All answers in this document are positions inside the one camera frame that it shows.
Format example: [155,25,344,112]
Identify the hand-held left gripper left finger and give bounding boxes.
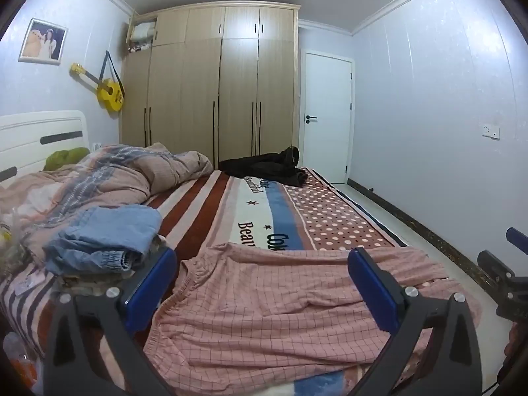
[43,247,178,396]

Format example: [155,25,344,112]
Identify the white folded bedding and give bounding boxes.
[132,20,156,40]

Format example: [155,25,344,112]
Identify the dark brown baseboard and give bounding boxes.
[348,178,508,298]

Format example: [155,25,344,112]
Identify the light wooden wardrobe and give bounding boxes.
[119,3,302,170]

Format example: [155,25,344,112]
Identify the striped dotted printed blanket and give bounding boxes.
[0,168,409,396]

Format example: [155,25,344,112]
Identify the black garment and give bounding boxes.
[218,146,308,187]

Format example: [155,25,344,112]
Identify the blue denim pants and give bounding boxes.
[42,205,168,277]

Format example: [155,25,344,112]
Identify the white headboard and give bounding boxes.
[0,110,90,182]

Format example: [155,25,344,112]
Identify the yellow guitar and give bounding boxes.
[69,63,125,112]

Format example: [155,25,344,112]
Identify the white door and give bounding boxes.
[302,51,354,184]

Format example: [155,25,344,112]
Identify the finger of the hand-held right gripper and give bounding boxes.
[507,227,528,256]
[477,249,528,320]

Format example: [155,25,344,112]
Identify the clear plastic bag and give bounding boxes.
[0,206,34,273]

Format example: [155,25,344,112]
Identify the framed wall photo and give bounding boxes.
[18,17,69,65]

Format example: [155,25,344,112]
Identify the green pillow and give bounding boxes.
[43,147,90,172]

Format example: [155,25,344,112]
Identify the pink patterned quilt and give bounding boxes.
[0,142,214,265]

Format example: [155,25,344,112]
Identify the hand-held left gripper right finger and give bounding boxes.
[347,247,483,396]

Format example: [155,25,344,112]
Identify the pink checked pants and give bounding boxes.
[144,243,483,382]

